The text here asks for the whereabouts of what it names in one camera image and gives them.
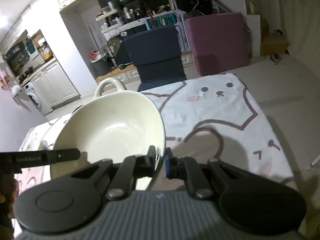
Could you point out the person left hand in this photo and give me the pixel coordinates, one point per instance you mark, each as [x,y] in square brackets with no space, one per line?
[9,192]

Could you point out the black have-a-nice-day cabinet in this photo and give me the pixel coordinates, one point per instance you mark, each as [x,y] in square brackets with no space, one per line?
[116,42]

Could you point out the cream two-handled bowl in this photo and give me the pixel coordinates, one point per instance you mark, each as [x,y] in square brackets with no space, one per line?
[115,124]

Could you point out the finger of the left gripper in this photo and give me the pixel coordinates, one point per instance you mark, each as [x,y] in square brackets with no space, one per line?
[14,162]

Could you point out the white washing machine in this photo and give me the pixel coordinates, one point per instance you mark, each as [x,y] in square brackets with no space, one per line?
[37,99]

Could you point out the white shelf rack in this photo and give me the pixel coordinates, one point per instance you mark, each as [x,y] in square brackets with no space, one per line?
[110,20]

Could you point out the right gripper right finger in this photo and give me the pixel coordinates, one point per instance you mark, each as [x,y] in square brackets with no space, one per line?
[188,170]

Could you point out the grey trash bin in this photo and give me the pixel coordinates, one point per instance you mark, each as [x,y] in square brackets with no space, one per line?
[101,66]

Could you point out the dark blue cushion chair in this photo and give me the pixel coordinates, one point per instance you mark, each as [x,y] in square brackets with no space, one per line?
[156,54]

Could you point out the bear print tablecloth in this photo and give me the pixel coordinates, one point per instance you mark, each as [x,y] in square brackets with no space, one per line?
[216,121]

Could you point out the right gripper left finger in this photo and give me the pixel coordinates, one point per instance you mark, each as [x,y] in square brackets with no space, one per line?
[123,177]

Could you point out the white kitchen cabinet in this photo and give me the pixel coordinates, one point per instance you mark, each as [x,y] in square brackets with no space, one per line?
[54,85]

